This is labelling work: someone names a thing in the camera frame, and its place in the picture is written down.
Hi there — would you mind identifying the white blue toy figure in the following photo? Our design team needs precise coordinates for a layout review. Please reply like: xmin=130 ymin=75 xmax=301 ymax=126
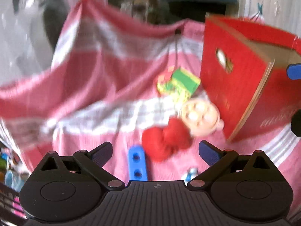
xmin=184 ymin=167 xmax=199 ymax=185

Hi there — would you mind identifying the blue three-hole toy block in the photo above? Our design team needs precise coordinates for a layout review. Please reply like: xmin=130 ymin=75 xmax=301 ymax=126
xmin=128 ymin=145 xmax=148 ymax=181

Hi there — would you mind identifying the beige toy pot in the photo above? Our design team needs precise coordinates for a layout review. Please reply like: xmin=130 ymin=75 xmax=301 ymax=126
xmin=179 ymin=98 xmax=224 ymax=137

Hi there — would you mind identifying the red cardboard box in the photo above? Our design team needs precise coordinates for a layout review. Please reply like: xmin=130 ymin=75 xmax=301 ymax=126
xmin=200 ymin=15 xmax=300 ymax=142

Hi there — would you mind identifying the red plush bow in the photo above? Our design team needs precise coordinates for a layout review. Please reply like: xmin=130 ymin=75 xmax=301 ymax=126
xmin=141 ymin=117 xmax=192 ymax=162

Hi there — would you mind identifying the teal clothes peg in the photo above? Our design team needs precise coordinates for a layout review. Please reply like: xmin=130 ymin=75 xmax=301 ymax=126
xmin=256 ymin=3 xmax=263 ymax=16

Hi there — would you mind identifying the green yellow toy box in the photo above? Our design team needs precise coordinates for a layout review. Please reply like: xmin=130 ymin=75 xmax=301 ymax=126
xmin=155 ymin=66 xmax=201 ymax=101

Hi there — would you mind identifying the clear plastic bag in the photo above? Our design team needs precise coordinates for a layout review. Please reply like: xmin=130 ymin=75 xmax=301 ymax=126
xmin=1 ymin=0 xmax=69 ymax=84

